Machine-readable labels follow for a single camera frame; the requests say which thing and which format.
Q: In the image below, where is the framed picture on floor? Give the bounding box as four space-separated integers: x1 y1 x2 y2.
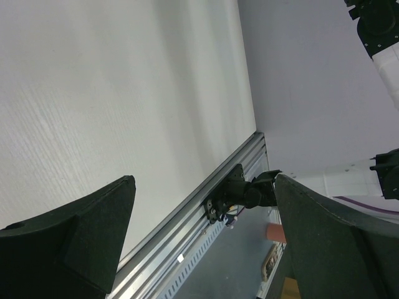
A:
261 242 286 282

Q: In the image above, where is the red brown cylinder object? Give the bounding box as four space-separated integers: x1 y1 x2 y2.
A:
266 223 287 244

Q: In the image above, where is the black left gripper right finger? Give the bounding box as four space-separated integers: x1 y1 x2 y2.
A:
275 174 398 298

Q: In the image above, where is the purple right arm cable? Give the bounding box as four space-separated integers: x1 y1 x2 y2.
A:
333 195 399 216

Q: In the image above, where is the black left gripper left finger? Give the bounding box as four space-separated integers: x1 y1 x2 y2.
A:
1 176 136 298

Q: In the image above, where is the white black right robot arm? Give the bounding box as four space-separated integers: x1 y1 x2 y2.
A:
345 0 398 199

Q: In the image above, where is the grey slotted cable duct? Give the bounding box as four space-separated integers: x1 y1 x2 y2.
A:
153 223 225 299

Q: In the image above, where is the aluminium rail frame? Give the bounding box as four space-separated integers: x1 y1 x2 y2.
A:
108 132 266 298

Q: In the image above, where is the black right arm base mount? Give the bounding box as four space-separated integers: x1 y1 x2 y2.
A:
204 164 281 224

